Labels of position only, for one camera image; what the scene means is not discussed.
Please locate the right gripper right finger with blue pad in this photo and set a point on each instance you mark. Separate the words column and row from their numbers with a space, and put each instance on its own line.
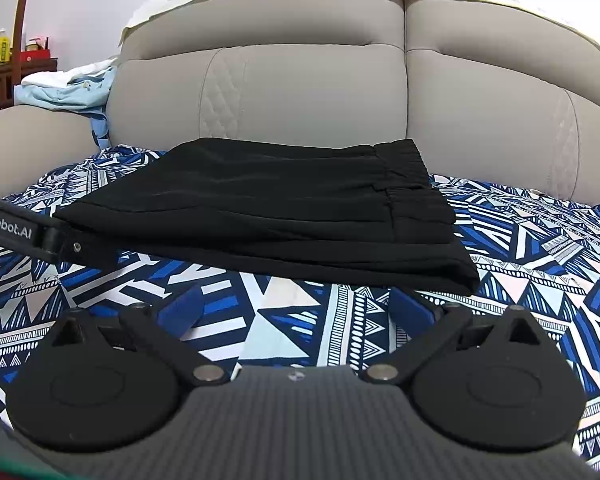
column 494, row 383

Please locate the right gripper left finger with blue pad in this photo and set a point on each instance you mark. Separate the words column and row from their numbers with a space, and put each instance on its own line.
column 102, row 383

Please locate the black pants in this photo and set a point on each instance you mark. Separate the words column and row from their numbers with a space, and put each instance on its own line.
column 364, row 215

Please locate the blue white geometric sofa cover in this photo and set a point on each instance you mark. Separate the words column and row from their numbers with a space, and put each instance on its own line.
column 529, row 248

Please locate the dark wooden shelf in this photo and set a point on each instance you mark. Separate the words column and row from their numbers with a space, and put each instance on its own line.
column 16, row 61

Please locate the light blue cloth on armrest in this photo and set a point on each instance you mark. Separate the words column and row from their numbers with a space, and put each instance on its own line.
column 84, row 90

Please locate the red box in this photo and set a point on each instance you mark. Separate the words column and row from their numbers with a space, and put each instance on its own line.
column 35, row 49

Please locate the yellow bottle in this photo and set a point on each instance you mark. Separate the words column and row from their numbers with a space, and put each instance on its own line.
column 5, row 48

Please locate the beige leather sofa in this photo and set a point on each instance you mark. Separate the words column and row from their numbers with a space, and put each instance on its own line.
column 486, row 91

